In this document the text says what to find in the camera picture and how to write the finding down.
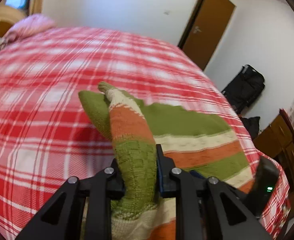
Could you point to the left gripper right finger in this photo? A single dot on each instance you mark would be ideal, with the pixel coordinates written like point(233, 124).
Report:
point(206, 208)

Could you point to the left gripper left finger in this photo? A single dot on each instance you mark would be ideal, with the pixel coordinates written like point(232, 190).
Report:
point(79, 209)

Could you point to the brown wooden dresser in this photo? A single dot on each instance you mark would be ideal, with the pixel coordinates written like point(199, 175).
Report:
point(277, 142)

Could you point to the black bag on floor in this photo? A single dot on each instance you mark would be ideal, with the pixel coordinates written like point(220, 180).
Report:
point(252, 125)

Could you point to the red plaid bed cover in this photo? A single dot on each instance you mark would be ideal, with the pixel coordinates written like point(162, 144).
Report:
point(45, 135)

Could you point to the black folded stroller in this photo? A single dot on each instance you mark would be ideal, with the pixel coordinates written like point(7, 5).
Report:
point(242, 91)

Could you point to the brown wooden door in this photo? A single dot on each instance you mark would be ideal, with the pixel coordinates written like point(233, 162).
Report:
point(204, 30)

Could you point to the pink pillow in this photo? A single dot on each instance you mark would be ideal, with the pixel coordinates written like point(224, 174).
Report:
point(28, 27)

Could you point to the beige wooden headboard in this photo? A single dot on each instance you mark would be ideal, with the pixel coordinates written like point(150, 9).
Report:
point(8, 17)

